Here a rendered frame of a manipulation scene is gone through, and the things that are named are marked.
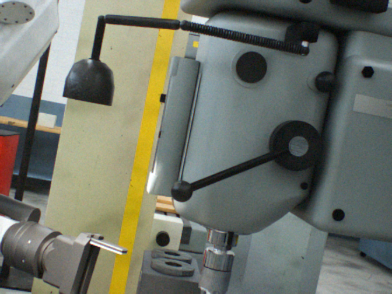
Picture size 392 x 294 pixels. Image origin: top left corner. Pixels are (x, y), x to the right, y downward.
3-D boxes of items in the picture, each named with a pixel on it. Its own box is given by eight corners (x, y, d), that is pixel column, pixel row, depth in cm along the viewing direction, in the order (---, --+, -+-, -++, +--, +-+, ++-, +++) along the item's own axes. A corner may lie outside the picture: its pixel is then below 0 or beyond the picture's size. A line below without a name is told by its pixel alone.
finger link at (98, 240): (119, 254, 117) (88, 242, 120) (128, 254, 120) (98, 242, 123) (122, 245, 117) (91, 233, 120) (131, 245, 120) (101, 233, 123)
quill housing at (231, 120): (176, 228, 99) (220, 0, 97) (162, 204, 119) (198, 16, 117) (305, 249, 102) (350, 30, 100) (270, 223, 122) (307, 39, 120)
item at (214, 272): (231, 292, 112) (237, 258, 112) (221, 297, 108) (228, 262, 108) (203, 284, 114) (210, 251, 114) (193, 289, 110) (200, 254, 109)
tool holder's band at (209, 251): (237, 258, 112) (239, 252, 112) (228, 262, 108) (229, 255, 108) (210, 251, 114) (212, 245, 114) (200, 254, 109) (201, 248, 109)
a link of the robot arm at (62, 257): (59, 307, 117) (4, 283, 122) (90, 303, 126) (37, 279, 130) (82, 234, 117) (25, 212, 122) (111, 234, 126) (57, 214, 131)
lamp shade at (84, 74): (52, 94, 102) (60, 52, 102) (91, 101, 108) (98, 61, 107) (81, 101, 98) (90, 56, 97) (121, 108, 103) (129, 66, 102)
